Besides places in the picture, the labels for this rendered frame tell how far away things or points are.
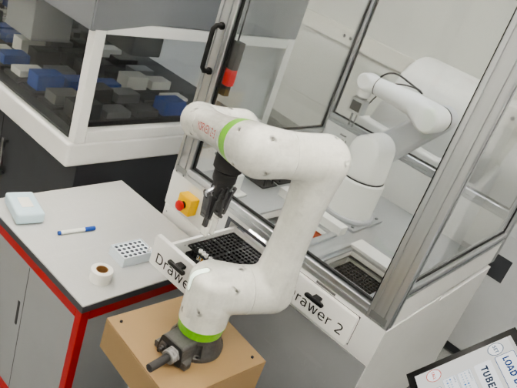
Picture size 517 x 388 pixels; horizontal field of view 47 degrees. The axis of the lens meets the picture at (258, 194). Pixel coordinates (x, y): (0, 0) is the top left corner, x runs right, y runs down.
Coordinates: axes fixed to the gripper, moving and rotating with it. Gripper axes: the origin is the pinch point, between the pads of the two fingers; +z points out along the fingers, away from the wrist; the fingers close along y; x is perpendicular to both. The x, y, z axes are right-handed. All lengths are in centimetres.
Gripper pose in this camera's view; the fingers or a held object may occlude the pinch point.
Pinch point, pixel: (208, 225)
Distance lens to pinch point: 188.6
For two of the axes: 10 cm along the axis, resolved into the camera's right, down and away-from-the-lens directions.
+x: 7.0, 5.0, -5.1
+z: -3.0, 8.5, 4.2
